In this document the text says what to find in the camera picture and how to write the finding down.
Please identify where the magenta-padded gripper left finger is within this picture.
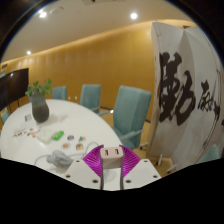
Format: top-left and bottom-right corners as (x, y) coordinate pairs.
(62, 144), (106, 191)

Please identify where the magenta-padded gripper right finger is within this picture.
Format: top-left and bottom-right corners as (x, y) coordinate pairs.
(119, 144), (163, 191)

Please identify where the small pink charger block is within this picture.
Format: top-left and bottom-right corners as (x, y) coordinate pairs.
(99, 145), (125, 171)

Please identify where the small green plastic item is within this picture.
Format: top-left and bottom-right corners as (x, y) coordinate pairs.
(51, 130), (65, 141)

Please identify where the group of teal chairs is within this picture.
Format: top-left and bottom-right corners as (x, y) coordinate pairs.
(0, 83), (221, 164)

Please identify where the white calligraphy folding screen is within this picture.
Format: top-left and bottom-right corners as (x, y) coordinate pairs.
(146, 20), (224, 171)

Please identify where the colourful sticker sheet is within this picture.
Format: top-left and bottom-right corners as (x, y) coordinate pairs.
(12, 129), (25, 138)
(25, 128), (40, 138)

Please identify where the plant in dark grey pot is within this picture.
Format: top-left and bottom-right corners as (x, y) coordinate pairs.
(25, 78), (53, 124)

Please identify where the grey coiled power cable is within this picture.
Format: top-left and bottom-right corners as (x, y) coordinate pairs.
(34, 141), (101, 168)

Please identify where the black wall television screen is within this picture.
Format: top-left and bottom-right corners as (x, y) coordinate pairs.
(0, 67), (30, 113)

